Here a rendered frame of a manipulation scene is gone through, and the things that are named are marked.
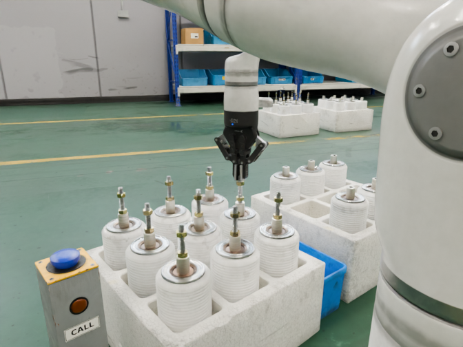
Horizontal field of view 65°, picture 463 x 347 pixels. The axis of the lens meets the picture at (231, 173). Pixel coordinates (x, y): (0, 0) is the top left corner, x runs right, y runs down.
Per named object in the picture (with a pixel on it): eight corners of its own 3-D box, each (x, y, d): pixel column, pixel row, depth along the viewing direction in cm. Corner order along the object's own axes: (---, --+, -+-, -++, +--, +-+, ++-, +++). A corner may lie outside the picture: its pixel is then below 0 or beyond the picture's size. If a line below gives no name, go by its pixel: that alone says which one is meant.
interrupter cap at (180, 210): (153, 220, 83) (153, 217, 82) (155, 207, 90) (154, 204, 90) (187, 217, 84) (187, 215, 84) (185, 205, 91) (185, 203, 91)
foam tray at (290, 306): (320, 330, 84) (326, 262, 78) (176, 440, 60) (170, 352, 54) (215, 261, 112) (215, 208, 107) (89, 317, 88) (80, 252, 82)
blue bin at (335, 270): (345, 307, 92) (349, 266, 88) (316, 326, 85) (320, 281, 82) (264, 258, 114) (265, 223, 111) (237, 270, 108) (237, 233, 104)
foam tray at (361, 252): (422, 256, 115) (431, 204, 110) (347, 304, 93) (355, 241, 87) (324, 216, 145) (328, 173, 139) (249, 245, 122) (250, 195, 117)
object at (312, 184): (327, 220, 125) (331, 170, 119) (309, 227, 119) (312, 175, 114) (306, 211, 132) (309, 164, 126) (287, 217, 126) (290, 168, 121)
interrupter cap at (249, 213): (262, 217, 84) (262, 214, 84) (235, 224, 80) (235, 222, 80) (244, 206, 90) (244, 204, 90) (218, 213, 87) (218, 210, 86)
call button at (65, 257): (85, 267, 53) (83, 255, 52) (56, 277, 50) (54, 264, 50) (76, 256, 56) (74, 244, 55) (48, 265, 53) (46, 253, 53)
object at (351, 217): (368, 259, 100) (376, 199, 94) (347, 271, 94) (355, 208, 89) (340, 246, 107) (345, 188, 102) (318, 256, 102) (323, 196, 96)
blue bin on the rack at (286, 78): (256, 82, 566) (257, 68, 560) (278, 82, 579) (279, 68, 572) (270, 84, 522) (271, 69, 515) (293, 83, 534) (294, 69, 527)
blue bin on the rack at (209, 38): (202, 45, 525) (202, 30, 519) (227, 45, 537) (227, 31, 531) (212, 44, 480) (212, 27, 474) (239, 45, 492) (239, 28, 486)
